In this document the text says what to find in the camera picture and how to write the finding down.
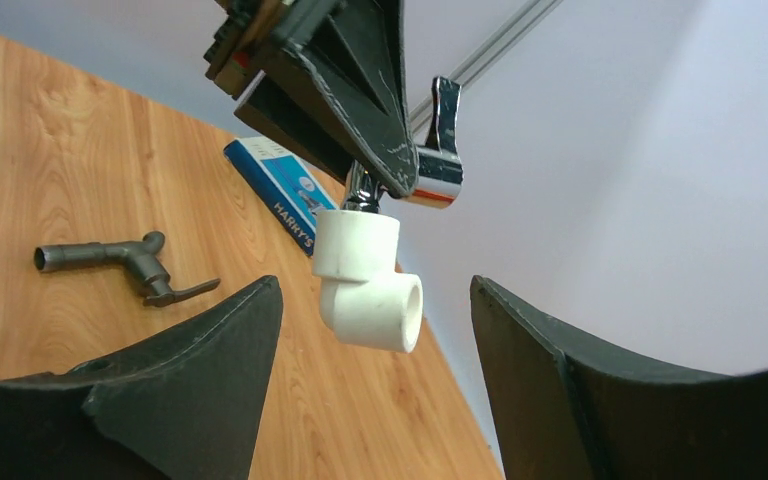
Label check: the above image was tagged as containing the white PVC elbow fitting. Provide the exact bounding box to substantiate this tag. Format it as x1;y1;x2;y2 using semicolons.
312;210;424;353

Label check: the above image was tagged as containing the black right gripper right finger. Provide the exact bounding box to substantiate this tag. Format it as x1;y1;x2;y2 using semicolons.
470;276;768;479

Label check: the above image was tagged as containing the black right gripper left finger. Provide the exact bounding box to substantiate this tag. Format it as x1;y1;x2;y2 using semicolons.
0;275;283;479

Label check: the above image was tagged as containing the blue Harry's razor box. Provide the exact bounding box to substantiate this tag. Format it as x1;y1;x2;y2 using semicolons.
223;136;337;256

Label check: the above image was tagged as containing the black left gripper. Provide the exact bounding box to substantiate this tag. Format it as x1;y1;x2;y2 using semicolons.
203;0;418;198

